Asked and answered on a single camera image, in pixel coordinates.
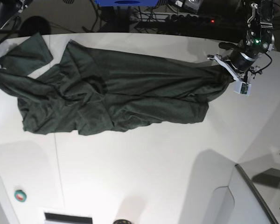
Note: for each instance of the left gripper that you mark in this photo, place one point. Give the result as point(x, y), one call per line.
point(237, 64)

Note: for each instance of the dark green t-shirt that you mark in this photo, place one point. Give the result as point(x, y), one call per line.
point(96, 90)

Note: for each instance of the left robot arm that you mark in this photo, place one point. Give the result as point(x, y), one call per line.
point(258, 40)

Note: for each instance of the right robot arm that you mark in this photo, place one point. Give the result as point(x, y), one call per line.
point(10, 10)

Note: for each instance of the black round stool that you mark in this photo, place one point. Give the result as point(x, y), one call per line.
point(34, 25)

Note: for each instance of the black power strip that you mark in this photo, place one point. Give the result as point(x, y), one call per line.
point(192, 19)

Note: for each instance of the blue box with oval hole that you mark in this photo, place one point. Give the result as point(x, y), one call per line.
point(113, 3)

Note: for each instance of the red green emergency button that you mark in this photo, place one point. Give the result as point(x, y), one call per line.
point(20, 196)

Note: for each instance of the black round knob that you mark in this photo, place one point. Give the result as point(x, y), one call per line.
point(122, 221)

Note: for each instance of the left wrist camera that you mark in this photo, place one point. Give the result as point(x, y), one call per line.
point(242, 88)

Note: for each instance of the grey metal rail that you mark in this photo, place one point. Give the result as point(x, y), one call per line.
point(257, 195)

